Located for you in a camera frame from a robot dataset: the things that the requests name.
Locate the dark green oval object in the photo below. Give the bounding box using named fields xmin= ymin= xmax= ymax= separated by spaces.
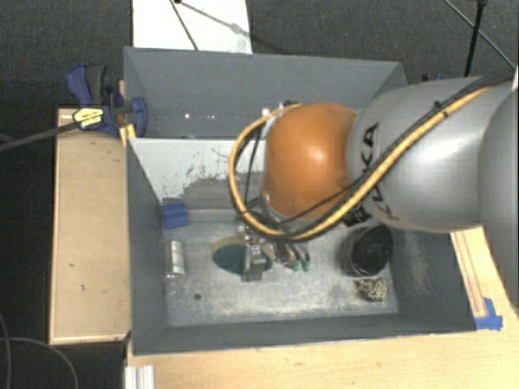
xmin=211 ymin=235 xmax=249 ymax=276

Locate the pale wood board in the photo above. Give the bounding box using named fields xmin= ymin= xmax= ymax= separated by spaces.
xmin=48 ymin=107 xmax=133 ymax=346

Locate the clear glass jar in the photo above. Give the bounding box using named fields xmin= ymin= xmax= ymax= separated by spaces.
xmin=163 ymin=238 xmax=187 ymax=282

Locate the grey metal bin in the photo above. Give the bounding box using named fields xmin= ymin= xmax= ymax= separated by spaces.
xmin=122 ymin=45 xmax=478 ymax=357

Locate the black cylinder on white bracket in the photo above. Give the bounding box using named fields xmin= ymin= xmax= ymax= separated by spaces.
xmin=342 ymin=207 xmax=372 ymax=229

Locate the black mesh cup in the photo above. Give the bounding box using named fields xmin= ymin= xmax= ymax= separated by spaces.
xmin=343 ymin=224 xmax=394 ymax=277

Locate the speckled beige lump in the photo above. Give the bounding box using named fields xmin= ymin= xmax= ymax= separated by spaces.
xmin=354 ymin=276 xmax=388 ymax=303

